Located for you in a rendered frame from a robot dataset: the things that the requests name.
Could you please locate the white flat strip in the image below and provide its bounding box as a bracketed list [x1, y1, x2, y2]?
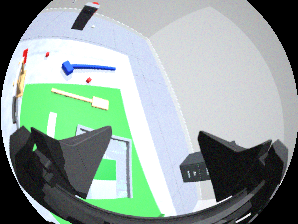
[47, 112, 57, 137]

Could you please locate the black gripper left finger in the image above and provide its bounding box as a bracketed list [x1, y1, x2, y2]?
[31, 125, 113, 200]

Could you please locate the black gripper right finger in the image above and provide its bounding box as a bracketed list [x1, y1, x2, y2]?
[198, 131, 271, 202]

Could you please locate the red putter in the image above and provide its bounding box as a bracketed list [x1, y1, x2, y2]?
[12, 48, 28, 124]

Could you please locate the green flat mat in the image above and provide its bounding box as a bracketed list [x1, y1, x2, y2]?
[20, 83, 161, 217]

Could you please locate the blue putter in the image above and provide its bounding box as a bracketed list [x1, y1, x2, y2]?
[61, 61, 116, 76]

